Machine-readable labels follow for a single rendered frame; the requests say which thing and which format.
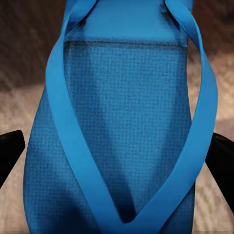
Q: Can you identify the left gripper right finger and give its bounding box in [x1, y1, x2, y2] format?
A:
[205, 133, 234, 214]

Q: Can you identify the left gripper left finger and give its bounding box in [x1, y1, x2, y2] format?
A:
[0, 130, 25, 188]

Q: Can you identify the sandal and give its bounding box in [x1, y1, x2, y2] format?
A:
[23, 0, 218, 234]

